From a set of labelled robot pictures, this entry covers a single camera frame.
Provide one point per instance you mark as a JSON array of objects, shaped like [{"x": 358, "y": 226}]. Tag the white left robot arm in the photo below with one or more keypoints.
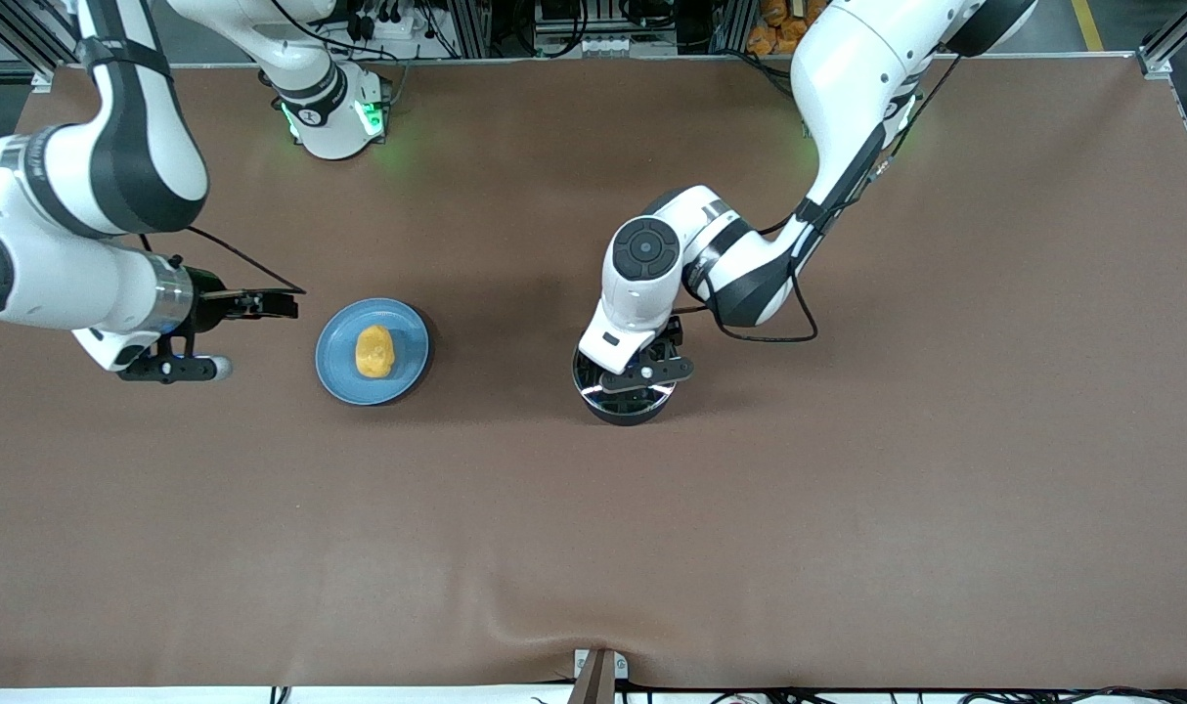
[{"x": 848, "y": 88}]

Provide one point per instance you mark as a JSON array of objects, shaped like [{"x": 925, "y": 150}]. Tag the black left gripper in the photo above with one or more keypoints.
[{"x": 670, "y": 339}]

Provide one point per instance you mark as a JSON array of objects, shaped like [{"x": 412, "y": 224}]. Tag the blue round plate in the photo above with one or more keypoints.
[{"x": 408, "y": 352}]

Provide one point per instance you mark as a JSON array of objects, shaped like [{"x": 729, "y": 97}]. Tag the metal table edge clamp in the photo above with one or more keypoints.
[{"x": 598, "y": 675}]

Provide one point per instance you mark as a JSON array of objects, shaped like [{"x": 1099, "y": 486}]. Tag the white power strip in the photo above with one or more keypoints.
[{"x": 618, "y": 45}]

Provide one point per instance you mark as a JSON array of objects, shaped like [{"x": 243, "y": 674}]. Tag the glass lid with blue knob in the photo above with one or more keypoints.
[{"x": 657, "y": 393}]

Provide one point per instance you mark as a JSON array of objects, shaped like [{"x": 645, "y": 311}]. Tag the brown table mat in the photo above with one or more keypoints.
[{"x": 593, "y": 538}]

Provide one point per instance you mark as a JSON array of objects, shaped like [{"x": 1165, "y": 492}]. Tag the yellow potato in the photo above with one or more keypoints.
[{"x": 374, "y": 352}]

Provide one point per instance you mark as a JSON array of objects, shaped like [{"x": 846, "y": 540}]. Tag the pile of orange items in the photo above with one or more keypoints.
[{"x": 771, "y": 29}]

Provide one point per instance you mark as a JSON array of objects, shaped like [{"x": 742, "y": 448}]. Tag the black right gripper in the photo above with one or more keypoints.
[{"x": 205, "y": 302}]

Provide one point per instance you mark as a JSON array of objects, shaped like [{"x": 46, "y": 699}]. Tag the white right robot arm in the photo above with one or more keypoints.
[{"x": 85, "y": 166}]

